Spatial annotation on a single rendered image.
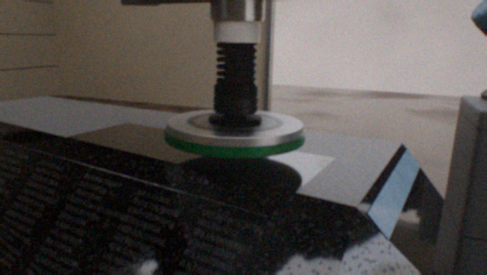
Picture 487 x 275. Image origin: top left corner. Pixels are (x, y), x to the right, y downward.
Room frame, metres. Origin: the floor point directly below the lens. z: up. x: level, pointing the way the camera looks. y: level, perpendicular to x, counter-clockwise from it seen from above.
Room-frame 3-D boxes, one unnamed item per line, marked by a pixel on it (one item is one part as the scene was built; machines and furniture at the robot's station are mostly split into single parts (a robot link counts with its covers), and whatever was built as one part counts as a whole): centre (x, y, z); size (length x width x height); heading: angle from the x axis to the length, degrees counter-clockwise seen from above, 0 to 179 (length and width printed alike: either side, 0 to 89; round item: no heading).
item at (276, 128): (0.61, 0.02, 0.92); 0.21 x 0.21 x 0.01
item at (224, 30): (0.61, 0.02, 1.06); 0.07 x 0.07 x 0.04
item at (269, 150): (0.61, 0.02, 0.91); 0.22 x 0.22 x 0.04
